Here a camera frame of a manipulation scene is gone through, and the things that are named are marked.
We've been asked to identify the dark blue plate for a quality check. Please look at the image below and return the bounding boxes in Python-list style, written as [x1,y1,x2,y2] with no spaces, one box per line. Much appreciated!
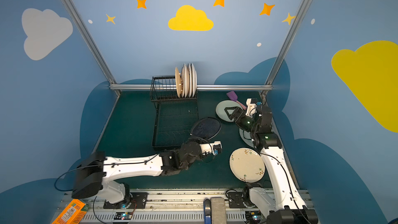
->
[190,117,222,140]

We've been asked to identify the green rim lettered plate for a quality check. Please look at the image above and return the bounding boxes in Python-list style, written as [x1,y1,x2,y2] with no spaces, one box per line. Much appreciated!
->
[191,64,198,96]

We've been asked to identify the black wire dish rack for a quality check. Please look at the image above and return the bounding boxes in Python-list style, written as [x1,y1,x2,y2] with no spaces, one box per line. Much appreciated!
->
[150,76,199,150]

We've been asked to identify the orange sunburst plate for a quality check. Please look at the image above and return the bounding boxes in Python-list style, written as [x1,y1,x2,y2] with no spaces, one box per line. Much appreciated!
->
[181,64,186,98]
[188,63,193,97]

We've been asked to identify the yellow woven round mat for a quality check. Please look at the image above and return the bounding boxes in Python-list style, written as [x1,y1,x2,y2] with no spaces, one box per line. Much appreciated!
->
[175,67,182,98]

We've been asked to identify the white cloud emblem plate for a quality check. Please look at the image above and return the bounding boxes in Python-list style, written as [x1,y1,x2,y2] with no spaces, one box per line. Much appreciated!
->
[184,64,190,98]

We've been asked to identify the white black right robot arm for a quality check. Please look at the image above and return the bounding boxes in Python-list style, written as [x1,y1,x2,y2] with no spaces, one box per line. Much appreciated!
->
[224,104,319,224]

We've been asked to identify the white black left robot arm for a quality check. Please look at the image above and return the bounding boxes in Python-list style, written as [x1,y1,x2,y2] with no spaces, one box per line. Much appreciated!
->
[72,142,209,204]

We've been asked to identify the pale green flower plate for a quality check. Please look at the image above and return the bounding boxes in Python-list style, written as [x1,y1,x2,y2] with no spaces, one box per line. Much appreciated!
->
[216,100,242,120]

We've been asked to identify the purple pink spatula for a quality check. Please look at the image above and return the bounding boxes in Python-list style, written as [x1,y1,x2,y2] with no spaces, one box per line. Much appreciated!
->
[227,91,247,110]

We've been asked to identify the pale green plain plate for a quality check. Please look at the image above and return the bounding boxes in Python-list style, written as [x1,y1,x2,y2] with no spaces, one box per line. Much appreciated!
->
[239,129,254,148]

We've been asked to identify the cream floral sprig plate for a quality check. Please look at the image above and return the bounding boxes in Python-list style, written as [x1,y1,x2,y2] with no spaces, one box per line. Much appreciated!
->
[229,148,266,183]

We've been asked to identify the grey blue block tool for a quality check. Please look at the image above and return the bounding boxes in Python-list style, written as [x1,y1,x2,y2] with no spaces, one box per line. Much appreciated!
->
[203,197,227,224]

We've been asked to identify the right green circuit board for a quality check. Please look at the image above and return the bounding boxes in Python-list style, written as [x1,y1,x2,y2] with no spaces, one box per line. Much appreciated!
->
[245,211,263,224]

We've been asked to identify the green circuit board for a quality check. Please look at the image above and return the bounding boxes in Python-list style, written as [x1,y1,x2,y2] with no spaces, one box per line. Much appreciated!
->
[245,211,263,224]
[114,212,133,220]

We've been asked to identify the left green circuit board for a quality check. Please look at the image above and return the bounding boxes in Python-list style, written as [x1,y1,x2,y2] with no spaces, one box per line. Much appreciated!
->
[114,212,133,220]

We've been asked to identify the orange cardboard box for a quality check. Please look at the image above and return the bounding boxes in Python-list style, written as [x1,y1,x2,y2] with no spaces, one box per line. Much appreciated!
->
[52,199,89,224]

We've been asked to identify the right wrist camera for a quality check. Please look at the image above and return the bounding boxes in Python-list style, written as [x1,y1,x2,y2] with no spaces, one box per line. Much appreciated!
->
[246,98,258,117]

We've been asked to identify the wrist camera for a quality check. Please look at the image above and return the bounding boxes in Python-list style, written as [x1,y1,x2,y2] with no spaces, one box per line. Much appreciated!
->
[200,141,222,156]
[246,98,258,117]

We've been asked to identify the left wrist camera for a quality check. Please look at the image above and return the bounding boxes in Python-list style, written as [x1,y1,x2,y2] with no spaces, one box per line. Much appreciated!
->
[200,141,222,156]

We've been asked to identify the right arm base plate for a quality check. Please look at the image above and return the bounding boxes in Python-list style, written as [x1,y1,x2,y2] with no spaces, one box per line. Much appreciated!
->
[226,190,252,208]

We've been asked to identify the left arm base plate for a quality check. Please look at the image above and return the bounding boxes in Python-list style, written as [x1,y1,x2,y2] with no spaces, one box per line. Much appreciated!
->
[103,192,148,209]

